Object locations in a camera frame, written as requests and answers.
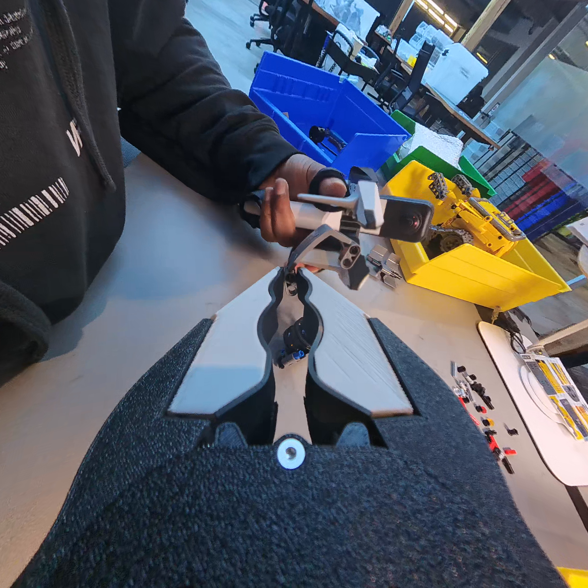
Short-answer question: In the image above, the white bubble wrap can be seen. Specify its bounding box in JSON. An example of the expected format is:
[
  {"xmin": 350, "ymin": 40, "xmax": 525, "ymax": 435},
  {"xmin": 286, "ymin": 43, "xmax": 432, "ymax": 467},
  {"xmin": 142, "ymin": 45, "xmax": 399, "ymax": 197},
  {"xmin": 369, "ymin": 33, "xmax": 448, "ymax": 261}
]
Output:
[{"xmin": 400, "ymin": 122, "xmax": 464, "ymax": 168}]

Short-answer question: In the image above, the small grey bracket assembly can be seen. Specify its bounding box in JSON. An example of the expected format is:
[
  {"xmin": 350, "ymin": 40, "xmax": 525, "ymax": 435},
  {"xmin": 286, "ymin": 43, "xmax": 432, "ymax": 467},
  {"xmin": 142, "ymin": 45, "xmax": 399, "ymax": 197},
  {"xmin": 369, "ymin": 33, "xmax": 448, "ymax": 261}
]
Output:
[{"xmin": 367, "ymin": 245, "xmax": 404, "ymax": 289}]

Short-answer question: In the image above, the black office chair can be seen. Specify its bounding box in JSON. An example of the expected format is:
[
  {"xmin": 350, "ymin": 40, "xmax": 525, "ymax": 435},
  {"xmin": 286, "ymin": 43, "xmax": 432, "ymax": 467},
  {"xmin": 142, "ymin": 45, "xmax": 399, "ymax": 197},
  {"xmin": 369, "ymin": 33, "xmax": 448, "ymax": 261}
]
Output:
[{"xmin": 246, "ymin": 0, "xmax": 299, "ymax": 51}]

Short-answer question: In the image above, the dark toy part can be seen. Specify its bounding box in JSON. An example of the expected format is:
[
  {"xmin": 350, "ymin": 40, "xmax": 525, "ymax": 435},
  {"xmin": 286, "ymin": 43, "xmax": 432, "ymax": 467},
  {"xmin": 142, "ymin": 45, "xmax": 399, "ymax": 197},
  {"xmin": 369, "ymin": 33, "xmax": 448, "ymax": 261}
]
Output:
[{"xmin": 309, "ymin": 125, "xmax": 346, "ymax": 151}]

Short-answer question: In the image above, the white storage box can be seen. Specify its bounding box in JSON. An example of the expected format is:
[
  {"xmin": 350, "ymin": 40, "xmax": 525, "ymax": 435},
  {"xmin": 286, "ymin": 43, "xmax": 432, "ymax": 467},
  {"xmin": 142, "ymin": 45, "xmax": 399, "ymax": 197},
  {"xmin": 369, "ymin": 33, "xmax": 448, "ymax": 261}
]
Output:
[{"xmin": 425, "ymin": 43, "xmax": 489, "ymax": 105}]

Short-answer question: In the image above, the yellow toy tracked robot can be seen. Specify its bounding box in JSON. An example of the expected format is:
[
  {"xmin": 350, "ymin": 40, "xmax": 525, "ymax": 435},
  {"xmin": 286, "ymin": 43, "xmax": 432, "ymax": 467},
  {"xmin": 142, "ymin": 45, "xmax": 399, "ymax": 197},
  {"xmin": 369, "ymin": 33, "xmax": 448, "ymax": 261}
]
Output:
[{"xmin": 426, "ymin": 172, "xmax": 526, "ymax": 255}]

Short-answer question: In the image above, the parts bin rack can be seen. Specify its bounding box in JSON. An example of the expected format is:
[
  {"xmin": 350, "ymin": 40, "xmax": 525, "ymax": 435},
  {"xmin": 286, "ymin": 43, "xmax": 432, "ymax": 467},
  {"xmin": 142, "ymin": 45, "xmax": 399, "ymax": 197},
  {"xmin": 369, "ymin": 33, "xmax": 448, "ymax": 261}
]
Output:
[{"xmin": 473, "ymin": 133, "xmax": 588, "ymax": 239}]

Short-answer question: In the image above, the black cable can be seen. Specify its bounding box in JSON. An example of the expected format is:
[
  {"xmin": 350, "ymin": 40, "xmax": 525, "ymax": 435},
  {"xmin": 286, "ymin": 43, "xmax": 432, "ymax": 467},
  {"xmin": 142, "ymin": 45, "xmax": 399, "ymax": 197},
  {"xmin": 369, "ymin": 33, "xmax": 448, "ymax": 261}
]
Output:
[{"xmin": 492, "ymin": 308, "xmax": 529, "ymax": 352}]

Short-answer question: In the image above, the grey toy joint assembly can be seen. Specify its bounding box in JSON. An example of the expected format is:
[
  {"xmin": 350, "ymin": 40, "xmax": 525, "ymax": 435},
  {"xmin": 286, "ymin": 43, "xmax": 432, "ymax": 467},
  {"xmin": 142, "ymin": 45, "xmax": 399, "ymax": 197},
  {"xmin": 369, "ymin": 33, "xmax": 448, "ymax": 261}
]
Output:
[{"xmin": 275, "ymin": 317, "xmax": 318, "ymax": 369}]

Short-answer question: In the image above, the green plastic bin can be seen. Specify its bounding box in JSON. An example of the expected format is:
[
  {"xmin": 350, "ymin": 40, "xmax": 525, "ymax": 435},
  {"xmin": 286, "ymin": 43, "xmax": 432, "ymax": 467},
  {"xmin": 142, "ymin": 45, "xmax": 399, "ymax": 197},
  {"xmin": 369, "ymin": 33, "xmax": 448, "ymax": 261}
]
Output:
[{"xmin": 381, "ymin": 110, "xmax": 498, "ymax": 198}]

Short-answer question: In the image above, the sticker sheet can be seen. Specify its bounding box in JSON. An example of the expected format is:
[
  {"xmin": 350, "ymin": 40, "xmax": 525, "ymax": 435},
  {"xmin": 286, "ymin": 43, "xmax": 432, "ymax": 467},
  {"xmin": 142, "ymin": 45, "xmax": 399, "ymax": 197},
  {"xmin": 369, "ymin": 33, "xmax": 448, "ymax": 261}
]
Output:
[{"xmin": 521, "ymin": 354, "xmax": 588, "ymax": 441}]

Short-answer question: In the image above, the thin wooden post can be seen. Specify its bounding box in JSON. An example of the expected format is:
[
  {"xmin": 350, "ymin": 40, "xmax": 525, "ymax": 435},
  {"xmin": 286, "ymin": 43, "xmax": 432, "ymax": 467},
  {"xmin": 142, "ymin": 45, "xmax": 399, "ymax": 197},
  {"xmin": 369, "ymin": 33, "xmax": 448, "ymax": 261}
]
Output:
[{"xmin": 388, "ymin": 0, "xmax": 414, "ymax": 35}]

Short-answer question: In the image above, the grey angled toy frame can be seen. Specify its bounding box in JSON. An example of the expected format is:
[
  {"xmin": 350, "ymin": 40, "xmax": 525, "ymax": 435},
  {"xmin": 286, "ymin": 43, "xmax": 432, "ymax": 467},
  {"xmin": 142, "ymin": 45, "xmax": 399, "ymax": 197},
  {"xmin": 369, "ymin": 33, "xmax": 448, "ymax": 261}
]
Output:
[{"xmin": 286, "ymin": 224, "xmax": 363, "ymax": 295}]

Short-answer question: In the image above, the person's left hand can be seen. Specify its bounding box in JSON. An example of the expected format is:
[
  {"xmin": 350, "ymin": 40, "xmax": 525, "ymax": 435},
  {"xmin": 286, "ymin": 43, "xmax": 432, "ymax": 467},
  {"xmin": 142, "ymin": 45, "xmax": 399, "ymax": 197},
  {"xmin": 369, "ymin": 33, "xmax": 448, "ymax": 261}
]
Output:
[{"xmin": 258, "ymin": 153, "xmax": 348, "ymax": 249}]

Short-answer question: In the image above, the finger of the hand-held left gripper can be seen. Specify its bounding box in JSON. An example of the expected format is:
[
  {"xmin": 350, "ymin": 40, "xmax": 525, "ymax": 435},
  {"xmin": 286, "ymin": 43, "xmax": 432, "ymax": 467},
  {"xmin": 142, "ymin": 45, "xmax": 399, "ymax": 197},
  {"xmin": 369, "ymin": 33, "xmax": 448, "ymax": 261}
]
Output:
[
  {"xmin": 355, "ymin": 180, "xmax": 385, "ymax": 231},
  {"xmin": 342, "ymin": 263, "xmax": 371, "ymax": 291}
]

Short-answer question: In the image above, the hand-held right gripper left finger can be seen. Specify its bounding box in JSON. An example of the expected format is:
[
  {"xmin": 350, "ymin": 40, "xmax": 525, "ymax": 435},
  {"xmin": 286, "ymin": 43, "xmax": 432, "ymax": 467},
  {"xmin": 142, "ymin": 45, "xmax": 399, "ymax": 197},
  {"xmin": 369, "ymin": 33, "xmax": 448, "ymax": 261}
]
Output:
[{"xmin": 168, "ymin": 268, "xmax": 284, "ymax": 416}]

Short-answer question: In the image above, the blue plastic bin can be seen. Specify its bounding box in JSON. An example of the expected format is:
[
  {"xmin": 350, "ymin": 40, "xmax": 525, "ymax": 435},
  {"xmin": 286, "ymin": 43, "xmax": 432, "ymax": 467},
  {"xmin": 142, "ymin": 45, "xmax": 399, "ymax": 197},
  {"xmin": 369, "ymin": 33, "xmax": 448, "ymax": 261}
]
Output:
[{"xmin": 249, "ymin": 51, "xmax": 411, "ymax": 177}]

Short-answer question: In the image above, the white book stand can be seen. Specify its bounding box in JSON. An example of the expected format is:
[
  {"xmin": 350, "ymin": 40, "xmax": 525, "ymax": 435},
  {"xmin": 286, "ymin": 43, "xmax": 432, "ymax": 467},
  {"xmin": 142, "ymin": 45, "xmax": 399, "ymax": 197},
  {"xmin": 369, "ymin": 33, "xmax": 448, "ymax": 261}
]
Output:
[{"xmin": 478, "ymin": 321, "xmax": 588, "ymax": 487}]

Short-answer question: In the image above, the thick wooden post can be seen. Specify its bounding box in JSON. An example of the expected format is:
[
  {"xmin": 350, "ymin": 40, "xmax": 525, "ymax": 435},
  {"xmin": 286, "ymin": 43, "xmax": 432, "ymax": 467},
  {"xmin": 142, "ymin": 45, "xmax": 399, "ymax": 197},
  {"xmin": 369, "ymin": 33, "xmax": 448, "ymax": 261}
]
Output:
[{"xmin": 461, "ymin": 0, "xmax": 499, "ymax": 52}]

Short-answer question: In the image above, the pile of small toy parts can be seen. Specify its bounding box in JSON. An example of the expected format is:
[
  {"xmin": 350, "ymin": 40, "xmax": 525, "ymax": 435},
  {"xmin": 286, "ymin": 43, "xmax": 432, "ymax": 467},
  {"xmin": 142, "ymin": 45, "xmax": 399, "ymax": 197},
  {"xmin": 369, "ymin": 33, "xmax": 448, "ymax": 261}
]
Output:
[{"xmin": 450, "ymin": 360, "xmax": 520, "ymax": 475}]

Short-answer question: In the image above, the grey desk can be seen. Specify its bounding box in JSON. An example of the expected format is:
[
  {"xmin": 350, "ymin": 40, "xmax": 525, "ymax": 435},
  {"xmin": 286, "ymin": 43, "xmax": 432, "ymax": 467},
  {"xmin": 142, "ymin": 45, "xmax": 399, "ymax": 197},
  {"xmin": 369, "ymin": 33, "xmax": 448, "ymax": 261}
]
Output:
[{"xmin": 0, "ymin": 154, "xmax": 588, "ymax": 588}]

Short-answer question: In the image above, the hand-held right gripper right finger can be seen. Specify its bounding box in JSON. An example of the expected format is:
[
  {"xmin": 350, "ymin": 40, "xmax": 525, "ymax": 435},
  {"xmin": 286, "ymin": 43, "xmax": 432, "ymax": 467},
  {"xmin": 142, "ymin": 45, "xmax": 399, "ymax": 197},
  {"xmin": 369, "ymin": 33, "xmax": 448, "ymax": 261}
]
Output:
[{"xmin": 299, "ymin": 268, "xmax": 414, "ymax": 417}]

